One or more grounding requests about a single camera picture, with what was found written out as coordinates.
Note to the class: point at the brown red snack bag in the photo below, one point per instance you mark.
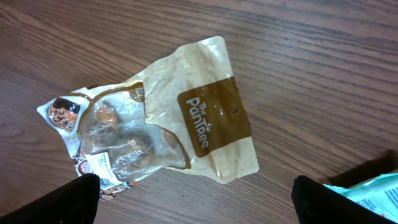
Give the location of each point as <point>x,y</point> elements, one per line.
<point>183,112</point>

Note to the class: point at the teal wet wipes pack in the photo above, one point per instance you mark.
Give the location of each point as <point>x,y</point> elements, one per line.
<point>378,194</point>

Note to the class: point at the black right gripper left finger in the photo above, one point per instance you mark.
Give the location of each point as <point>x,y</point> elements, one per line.
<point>74,202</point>

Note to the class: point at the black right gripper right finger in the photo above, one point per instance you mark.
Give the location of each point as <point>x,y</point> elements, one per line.
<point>316,204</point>

